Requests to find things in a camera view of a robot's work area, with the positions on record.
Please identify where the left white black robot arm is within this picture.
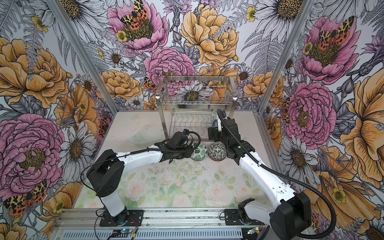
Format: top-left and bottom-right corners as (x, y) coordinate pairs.
(86, 130), (201, 226)

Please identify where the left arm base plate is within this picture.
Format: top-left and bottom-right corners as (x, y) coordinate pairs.
(99, 210), (144, 227)

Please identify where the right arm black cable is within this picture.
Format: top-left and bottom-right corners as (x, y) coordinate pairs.
(217, 109), (337, 240)

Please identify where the left aluminium frame post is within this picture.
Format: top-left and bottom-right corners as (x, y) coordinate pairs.
(47, 1), (119, 116)

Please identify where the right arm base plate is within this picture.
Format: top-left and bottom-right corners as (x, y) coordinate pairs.
(224, 209), (262, 226)

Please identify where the steel two-tier dish rack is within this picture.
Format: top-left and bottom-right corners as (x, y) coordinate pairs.
(156, 76), (238, 141)

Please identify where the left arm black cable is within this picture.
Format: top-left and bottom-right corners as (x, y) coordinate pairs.
(79, 129), (202, 193)

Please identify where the aluminium frame post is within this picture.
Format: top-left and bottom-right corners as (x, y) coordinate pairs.
(257, 1), (314, 115)
(47, 1), (119, 116)

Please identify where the aluminium front rail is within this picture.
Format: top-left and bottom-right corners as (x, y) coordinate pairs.
(53, 207), (307, 229)

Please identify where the white vented cable duct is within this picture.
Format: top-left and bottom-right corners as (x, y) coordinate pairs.
(57, 228), (243, 240)

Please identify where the green leaf pattern bowl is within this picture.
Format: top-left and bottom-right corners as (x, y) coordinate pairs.
(191, 143), (208, 161)

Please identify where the dark leaf pattern bowl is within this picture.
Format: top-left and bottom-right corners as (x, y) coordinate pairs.
(208, 142), (227, 161)

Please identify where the green circuit board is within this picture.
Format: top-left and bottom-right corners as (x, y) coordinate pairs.
(111, 229), (138, 240)
(242, 227), (260, 236)

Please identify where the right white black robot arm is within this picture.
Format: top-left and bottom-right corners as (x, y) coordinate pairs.
(208, 110), (311, 240)

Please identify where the right green circuit board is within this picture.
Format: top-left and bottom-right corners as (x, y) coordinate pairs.
(242, 227), (260, 236)

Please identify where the right aluminium frame post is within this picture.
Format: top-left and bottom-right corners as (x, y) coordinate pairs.
(257, 1), (314, 115)

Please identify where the blue floral bowl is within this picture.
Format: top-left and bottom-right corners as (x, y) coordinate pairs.
(212, 119), (218, 128)

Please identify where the left green circuit board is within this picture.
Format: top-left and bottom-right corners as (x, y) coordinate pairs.
(111, 229), (138, 240)

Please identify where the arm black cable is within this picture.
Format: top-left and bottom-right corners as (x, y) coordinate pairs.
(79, 129), (202, 193)
(217, 109), (337, 240)

